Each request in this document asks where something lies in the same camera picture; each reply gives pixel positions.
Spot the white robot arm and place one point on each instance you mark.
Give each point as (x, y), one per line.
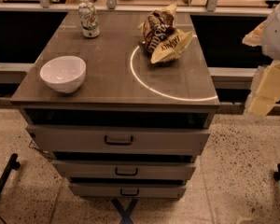
(265, 86)

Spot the brown crumpled chip bag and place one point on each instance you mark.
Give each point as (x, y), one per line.
(163, 41)

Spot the grey drawer cabinet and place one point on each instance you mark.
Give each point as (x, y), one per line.
(121, 89)

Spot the white ceramic bowl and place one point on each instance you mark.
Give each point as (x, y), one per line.
(64, 74)

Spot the top grey drawer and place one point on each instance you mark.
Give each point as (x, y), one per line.
(119, 140)

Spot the grey drawer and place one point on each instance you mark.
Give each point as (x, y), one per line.
(125, 170)
(119, 140)
(128, 190)

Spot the middle grey drawer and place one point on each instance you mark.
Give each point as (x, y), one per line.
(125, 170)

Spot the white green soda can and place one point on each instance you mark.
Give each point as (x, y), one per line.
(88, 20)

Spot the bottom grey drawer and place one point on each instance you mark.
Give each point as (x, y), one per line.
(128, 190)

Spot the blue floor tape cross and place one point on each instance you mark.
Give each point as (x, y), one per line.
(125, 213)

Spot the black left stand leg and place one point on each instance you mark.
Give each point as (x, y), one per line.
(12, 164)

